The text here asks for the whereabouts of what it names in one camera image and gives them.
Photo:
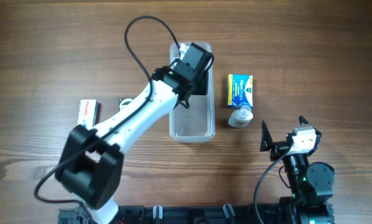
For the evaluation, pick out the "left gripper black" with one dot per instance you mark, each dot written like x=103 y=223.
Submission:
x=201 y=82

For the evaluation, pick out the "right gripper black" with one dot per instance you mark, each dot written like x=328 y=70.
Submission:
x=283 y=149

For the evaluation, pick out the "clear plastic container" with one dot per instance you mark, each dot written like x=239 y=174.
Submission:
x=196 y=123

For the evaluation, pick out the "small white bottle clear cap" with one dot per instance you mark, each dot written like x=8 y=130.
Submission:
x=241 y=118

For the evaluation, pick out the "blue VapoDrops lozenge box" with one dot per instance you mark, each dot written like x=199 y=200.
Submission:
x=240 y=91

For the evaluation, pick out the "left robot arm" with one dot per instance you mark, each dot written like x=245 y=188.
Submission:
x=92 y=160

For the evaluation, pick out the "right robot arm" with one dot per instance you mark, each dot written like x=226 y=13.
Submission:
x=311 y=184

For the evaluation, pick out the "white Panadol box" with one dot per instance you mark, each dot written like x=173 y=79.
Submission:
x=87 y=113

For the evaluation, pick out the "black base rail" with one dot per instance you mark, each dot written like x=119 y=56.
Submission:
x=269 y=213

